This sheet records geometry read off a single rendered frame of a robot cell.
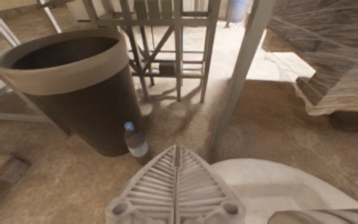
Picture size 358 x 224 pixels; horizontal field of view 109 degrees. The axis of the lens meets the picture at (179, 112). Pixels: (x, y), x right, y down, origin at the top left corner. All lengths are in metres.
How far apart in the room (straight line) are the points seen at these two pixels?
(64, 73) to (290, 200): 0.74
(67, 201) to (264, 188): 0.86
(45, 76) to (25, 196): 0.74
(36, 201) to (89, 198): 0.27
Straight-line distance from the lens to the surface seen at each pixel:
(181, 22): 0.87
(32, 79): 0.54
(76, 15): 3.96
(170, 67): 0.95
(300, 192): 0.55
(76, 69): 0.49
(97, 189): 0.89
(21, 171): 1.18
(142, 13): 0.90
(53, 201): 1.00
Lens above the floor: 0.76
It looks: 46 degrees down
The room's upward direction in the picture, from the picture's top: 1 degrees counter-clockwise
